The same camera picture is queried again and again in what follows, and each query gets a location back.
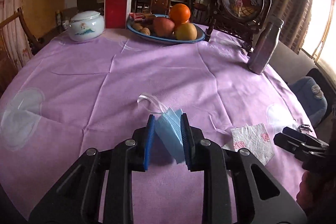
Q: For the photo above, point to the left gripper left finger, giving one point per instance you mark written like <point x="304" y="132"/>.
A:
<point x="148" y="142"/>

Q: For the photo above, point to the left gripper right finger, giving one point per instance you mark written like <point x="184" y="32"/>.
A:
<point x="188" y="142"/>

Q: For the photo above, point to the blue face mask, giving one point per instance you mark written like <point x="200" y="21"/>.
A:
<point x="167" y="125"/>

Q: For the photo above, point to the floral paper napkin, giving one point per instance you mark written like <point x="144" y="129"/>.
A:
<point x="254" y="138"/>

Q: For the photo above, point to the person's right hand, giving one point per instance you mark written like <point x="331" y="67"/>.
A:
<point x="315" y="192"/>

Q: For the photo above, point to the walnut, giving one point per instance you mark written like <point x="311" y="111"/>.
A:
<point x="137" y="26"/>
<point x="145" y="31"/>

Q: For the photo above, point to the red apple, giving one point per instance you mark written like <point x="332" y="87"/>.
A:
<point x="163" y="27"/>

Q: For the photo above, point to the yellow pear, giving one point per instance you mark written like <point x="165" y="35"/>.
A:
<point x="186" y="31"/>

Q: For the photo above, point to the blue fruit plate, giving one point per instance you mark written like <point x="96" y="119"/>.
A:
<point x="146" y="20"/>

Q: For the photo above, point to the metal thermos bottle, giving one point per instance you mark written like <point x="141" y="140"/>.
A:
<point x="265" y="46"/>

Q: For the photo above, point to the orange fruit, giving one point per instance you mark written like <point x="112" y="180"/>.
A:
<point x="179" y="13"/>

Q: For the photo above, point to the white ceramic lidded jar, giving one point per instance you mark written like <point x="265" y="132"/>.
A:
<point x="85" y="26"/>

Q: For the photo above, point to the red box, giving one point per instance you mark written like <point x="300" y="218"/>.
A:
<point x="116" y="13"/>

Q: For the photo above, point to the wooden chair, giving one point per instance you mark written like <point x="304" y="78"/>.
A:
<point x="19" y="42"/>

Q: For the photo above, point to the round framed embroidery screen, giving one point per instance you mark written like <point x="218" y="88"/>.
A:
<point x="242" y="19"/>

